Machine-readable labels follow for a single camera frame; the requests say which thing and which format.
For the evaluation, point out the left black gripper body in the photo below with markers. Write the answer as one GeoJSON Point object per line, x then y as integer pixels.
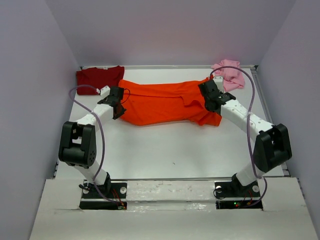
{"type": "Point", "coordinates": [122, 111]}

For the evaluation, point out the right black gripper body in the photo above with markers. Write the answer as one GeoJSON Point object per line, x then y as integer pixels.
{"type": "Point", "coordinates": [205, 102]}

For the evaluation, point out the orange t-shirt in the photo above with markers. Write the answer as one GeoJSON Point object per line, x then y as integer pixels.
{"type": "Point", "coordinates": [148, 104]}

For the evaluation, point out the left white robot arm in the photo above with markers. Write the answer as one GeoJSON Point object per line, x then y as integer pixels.
{"type": "Point", "coordinates": [78, 144]}

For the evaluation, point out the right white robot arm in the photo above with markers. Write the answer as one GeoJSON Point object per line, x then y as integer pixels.
{"type": "Point", "coordinates": [271, 147]}

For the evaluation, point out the pink crumpled t-shirt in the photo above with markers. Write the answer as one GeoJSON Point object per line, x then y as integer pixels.
{"type": "Point", "coordinates": [232, 78]}

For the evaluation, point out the dark red folded t-shirt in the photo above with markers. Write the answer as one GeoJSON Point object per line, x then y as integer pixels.
{"type": "Point", "coordinates": [99, 77]}

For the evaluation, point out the white front cover board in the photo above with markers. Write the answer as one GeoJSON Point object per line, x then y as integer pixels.
{"type": "Point", "coordinates": [173, 210]}

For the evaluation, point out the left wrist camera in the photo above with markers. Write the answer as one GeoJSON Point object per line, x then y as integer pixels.
{"type": "Point", "coordinates": [105, 91]}

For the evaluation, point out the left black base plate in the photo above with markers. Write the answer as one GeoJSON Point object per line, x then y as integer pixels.
{"type": "Point", "coordinates": [103, 199]}

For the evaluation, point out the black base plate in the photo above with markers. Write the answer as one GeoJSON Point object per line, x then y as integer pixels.
{"type": "Point", "coordinates": [228, 199]}
{"type": "Point", "coordinates": [103, 199]}

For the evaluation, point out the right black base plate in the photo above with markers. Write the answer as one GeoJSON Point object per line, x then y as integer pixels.
{"type": "Point", "coordinates": [228, 199]}

